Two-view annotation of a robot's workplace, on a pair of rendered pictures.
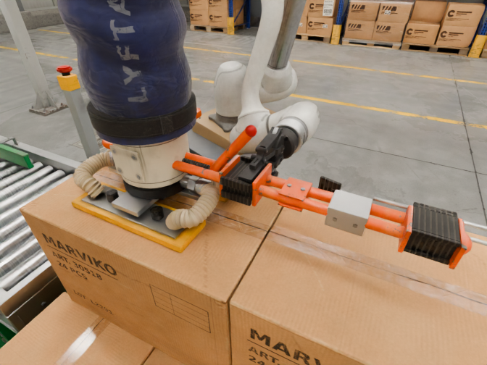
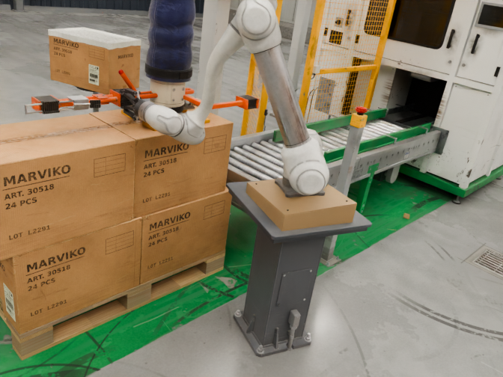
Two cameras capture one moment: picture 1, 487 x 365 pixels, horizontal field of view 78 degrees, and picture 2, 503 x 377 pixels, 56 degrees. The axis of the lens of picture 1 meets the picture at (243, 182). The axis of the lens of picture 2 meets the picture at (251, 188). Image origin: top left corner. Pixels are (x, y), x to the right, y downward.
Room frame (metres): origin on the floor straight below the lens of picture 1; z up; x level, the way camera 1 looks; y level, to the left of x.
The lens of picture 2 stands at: (1.67, -1.88, 1.69)
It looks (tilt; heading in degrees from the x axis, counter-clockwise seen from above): 25 degrees down; 105
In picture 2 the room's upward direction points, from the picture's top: 8 degrees clockwise
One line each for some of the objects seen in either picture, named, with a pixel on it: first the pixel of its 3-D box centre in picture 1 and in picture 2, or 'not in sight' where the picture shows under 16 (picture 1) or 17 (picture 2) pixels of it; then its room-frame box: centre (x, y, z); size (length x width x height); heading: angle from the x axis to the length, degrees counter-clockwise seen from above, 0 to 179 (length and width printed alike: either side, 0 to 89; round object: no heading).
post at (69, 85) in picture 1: (95, 159); (341, 191); (1.53, 0.89, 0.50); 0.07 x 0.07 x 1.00; 63
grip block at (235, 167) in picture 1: (246, 179); (122, 96); (0.52, 0.00, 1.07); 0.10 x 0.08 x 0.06; 153
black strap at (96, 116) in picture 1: (146, 106); (169, 69); (0.63, 0.22, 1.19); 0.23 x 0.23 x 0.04
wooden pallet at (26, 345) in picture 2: not in sight; (90, 252); (0.25, 0.12, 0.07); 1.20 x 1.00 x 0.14; 63
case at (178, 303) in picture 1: (173, 248); (162, 154); (0.62, 0.21, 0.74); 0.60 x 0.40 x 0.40; 64
